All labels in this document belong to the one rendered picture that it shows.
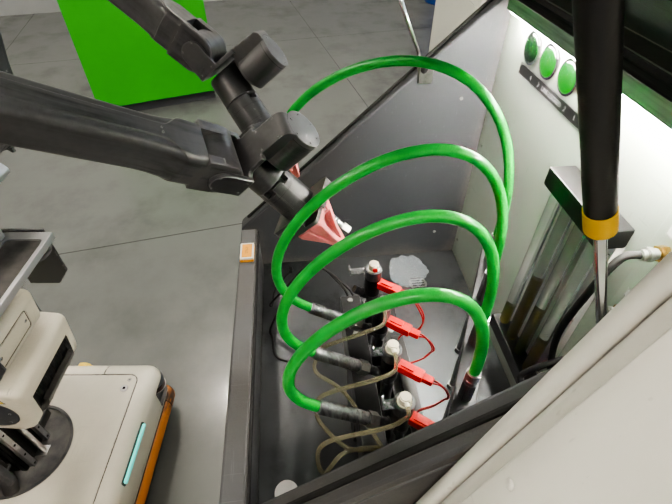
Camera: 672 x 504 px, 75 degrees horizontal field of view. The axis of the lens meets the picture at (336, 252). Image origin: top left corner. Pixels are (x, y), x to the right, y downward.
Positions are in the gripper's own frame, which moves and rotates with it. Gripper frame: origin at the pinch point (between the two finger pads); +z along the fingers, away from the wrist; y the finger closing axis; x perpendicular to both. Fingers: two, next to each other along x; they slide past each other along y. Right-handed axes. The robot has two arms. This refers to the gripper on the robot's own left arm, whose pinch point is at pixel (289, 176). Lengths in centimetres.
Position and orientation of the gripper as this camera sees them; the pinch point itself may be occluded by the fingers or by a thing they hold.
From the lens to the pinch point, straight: 76.0
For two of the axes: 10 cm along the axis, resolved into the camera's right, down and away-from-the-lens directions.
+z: 5.4, 8.4, 0.6
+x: -6.5, 3.6, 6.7
